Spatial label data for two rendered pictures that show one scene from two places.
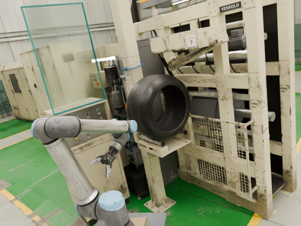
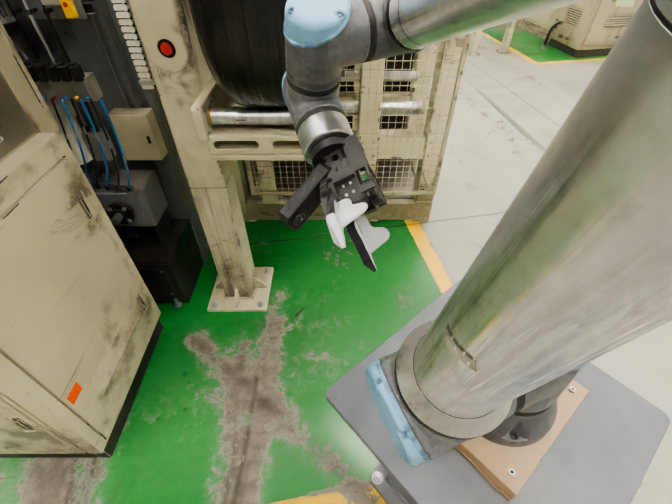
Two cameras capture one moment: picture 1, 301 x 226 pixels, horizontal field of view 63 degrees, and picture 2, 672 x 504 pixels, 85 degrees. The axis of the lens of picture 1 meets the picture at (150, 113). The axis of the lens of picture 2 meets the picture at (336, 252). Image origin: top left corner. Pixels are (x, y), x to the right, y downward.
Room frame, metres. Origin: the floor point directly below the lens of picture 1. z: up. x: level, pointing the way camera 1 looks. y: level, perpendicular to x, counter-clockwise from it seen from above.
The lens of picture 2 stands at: (1.38, 0.77, 1.35)
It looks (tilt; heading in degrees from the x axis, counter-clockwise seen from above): 44 degrees down; 304
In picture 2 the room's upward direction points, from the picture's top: straight up
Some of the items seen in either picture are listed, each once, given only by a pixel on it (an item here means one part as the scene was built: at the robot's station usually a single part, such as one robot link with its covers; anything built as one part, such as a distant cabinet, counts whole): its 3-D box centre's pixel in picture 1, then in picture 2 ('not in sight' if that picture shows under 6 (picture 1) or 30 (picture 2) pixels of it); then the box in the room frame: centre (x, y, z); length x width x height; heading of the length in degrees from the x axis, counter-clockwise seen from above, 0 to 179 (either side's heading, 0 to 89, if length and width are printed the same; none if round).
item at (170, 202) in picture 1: (159, 202); (241, 286); (2.39, 0.09, 0.02); 0.27 x 0.27 x 0.04; 35
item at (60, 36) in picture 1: (68, 58); not in sight; (2.38, 0.66, 1.74); 0.55 x 0.02 x 0.95; 125
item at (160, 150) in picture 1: (152, 146); (271, 137); (2.11, 0.04, 0.83); 0.36 x 0.09 x 0.06; 35
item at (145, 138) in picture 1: (151, 140); (269, 116); (2.10, 0.04, 0.90); 0.35 x 0.05 x 0.05; 35
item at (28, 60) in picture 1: (59, 90); not in sight; (5.83, 2.01, 1.05); 1.61 x 0.73 x 2.10; 45
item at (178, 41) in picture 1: (181, 41); not in sight; (2.25, -0.39, 1.71); 0.61 x 0.25 x 0.15; 35
